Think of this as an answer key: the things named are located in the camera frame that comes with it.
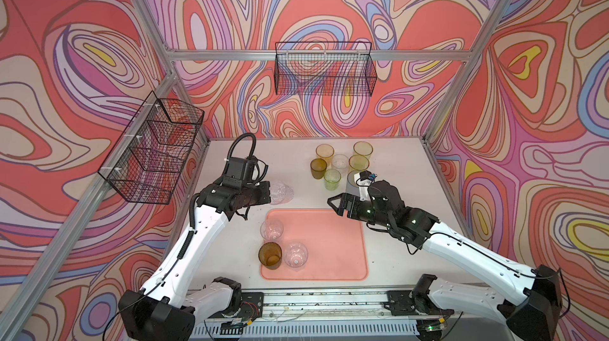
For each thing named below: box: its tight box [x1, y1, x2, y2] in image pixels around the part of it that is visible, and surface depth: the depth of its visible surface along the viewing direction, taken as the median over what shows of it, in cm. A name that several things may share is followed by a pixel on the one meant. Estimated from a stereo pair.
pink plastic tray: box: [258, 208, 368, 281], surface depth 84 cm
